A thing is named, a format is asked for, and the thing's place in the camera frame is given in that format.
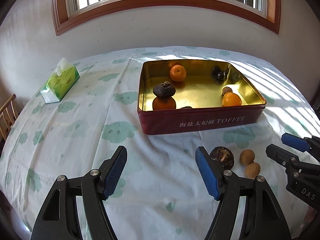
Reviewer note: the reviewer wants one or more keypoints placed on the wooden chair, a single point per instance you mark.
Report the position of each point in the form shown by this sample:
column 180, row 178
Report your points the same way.
column 9, row 116

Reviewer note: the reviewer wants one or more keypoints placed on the green tissue pack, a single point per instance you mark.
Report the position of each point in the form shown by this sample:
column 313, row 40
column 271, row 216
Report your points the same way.
column 64, row 76

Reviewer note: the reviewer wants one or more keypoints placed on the dark smooth passion fruit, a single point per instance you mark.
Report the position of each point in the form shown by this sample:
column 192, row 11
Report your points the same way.
column 221, row 76

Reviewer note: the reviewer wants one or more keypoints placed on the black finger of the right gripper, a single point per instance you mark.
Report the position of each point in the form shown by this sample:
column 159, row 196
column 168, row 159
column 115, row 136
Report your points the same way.
column 310, row 145
column 285, row 157

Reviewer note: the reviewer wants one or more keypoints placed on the wooden framed window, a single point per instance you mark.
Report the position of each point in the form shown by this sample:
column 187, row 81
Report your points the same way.
column 63, row 21

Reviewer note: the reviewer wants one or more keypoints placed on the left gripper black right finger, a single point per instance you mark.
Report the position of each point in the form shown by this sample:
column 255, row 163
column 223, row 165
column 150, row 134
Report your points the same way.
column 263, row 216

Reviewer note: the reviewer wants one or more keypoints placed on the brown longan lower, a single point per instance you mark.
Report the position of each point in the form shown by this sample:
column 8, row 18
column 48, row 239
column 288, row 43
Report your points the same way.
column 252, row 170

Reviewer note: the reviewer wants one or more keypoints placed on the large wrinkled dark fruit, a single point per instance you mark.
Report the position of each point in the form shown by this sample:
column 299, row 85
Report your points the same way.
column 224, row 156

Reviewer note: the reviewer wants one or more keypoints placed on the brown longan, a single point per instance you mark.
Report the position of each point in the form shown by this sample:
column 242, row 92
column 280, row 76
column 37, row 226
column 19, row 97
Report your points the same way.
column 252, row 170
column 247, row 157
column 226, row 90

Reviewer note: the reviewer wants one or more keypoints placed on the brown longan top right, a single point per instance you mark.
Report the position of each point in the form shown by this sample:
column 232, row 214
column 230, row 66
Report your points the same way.
column 226, row 90

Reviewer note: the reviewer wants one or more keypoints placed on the orange tangerine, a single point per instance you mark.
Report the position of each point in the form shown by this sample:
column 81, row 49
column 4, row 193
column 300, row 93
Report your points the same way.
column 163, row 104
column 177, row 73

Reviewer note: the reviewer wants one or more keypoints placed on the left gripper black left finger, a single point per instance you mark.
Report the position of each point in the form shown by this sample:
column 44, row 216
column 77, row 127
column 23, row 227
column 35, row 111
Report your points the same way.
column 58, row 216

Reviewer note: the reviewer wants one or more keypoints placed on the white patterned tablecloth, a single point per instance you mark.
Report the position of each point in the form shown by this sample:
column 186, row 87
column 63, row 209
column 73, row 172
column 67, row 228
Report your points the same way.
column 161, row 194

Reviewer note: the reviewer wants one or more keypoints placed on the small wrinkled dark fruit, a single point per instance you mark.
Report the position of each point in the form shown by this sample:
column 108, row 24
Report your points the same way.
column 164, row 90

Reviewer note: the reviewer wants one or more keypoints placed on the brown longan middle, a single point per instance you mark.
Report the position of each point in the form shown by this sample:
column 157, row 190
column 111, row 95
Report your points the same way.
column 247, row 157

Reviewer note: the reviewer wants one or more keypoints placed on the red toffee tin box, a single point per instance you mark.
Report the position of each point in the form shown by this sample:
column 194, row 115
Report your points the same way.
column 198, row 98

